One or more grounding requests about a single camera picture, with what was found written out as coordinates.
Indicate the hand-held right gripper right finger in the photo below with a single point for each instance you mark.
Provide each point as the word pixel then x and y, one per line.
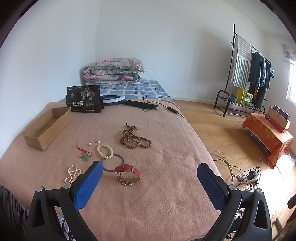
pixel 211 185

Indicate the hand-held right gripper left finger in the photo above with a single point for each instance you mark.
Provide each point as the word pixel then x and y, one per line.
pixel 89 185

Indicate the pearl strand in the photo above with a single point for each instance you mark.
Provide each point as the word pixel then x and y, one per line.
pixel 69 170

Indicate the thin blue bangle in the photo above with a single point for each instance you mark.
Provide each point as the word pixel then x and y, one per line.
pixel 122 158

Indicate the cardboard box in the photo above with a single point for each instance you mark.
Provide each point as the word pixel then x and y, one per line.
pixel 39 141

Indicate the white power strip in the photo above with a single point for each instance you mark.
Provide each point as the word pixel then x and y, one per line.
pixel 245 179

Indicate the black charger plug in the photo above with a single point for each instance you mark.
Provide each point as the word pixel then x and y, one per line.
pixel 251 174

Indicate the orange cloth covered table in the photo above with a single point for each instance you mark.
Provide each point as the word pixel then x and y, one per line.
pixel 266 134

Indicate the dark striped clothing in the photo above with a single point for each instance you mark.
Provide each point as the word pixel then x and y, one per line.
pixel 11 213

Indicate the black snack bag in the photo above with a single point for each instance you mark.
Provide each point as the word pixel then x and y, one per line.
pixel 83 102

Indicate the long red box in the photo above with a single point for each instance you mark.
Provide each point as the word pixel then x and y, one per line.
pixel 276 126

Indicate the small grey pot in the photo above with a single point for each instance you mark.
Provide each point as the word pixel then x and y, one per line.
pixel 233 97

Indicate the yellow plastic crate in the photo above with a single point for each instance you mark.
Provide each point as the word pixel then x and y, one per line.
pixel 245 97

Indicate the long dark blue box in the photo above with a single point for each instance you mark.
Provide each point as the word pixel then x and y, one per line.
pixel 282 113

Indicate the blue checked mattress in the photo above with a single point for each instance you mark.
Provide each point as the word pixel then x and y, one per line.
pixel 143 89

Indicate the folded floral quilt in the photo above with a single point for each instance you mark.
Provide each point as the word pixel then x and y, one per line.
pixel 111 71

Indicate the dark hanging clothes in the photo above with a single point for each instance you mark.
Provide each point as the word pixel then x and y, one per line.
pixel 256 74

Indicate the grey striped towel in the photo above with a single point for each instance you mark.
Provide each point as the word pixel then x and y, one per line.
pixel 241 62

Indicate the small blue hanging garment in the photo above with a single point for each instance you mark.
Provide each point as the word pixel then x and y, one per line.
pixel 272 73

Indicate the bright window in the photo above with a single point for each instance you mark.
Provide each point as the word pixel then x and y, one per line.
pixel 291 83

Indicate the floral curtain valance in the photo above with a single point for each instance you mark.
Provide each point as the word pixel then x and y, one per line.
pixel 289 52

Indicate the black metal clothes rack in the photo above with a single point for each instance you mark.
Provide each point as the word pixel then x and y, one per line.
pixel 234 29

